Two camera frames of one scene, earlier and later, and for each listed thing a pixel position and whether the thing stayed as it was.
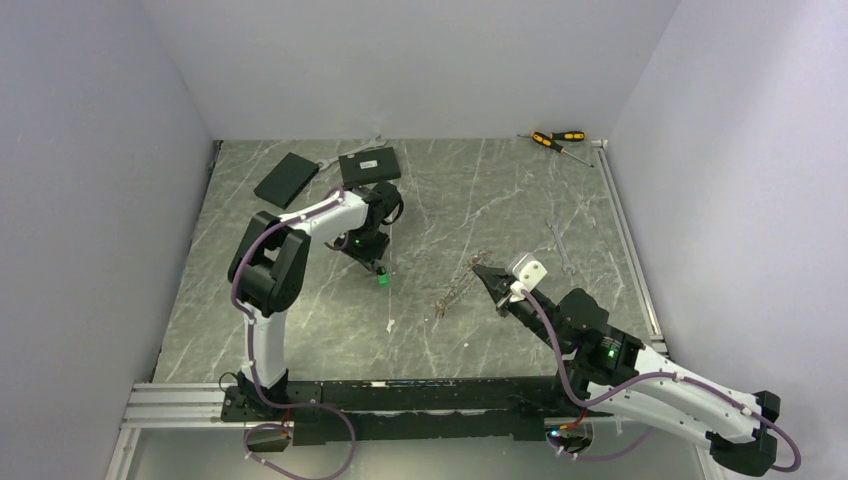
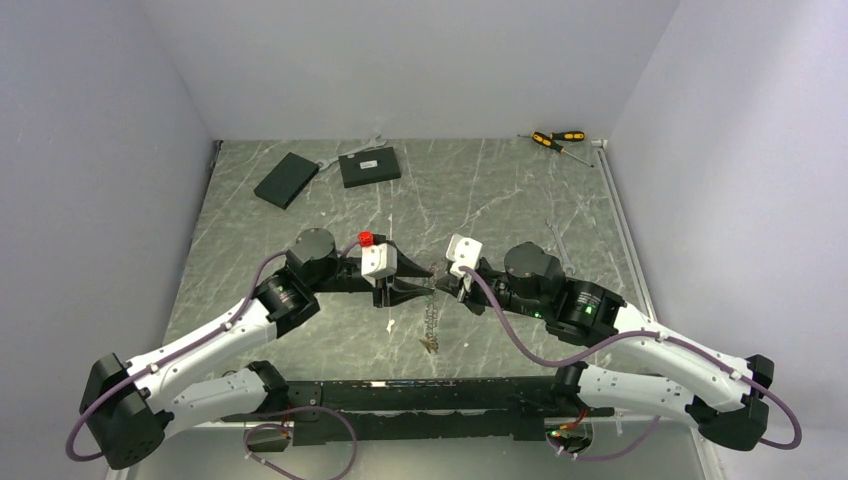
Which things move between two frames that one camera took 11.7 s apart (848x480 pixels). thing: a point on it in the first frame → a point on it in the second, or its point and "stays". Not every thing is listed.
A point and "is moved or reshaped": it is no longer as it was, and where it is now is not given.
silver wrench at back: (376, 142) stays
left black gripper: (365, 257) → (395, 292)
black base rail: (483, 409) stays
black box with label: (369, 166) stays
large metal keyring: (460, 284) is moved or reshaped
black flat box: (286, 180) stays
